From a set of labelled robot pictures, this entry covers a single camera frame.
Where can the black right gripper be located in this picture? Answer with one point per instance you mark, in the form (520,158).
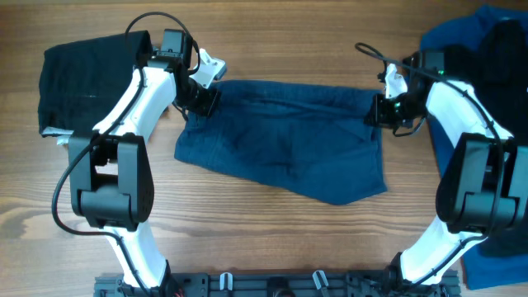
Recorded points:
(377,115)

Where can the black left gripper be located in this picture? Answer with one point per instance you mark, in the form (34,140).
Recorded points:
(208,104)

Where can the blue denim shorts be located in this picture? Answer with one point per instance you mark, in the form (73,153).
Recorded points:
(308,139)

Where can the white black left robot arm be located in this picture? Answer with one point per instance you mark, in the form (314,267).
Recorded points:
(111,183)

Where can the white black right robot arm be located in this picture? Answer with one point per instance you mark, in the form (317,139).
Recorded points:
(431,93)

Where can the folded black garment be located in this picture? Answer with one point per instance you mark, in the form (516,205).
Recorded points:
(81,82)

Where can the blue shirt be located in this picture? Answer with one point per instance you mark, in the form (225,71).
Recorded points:
(489,48)

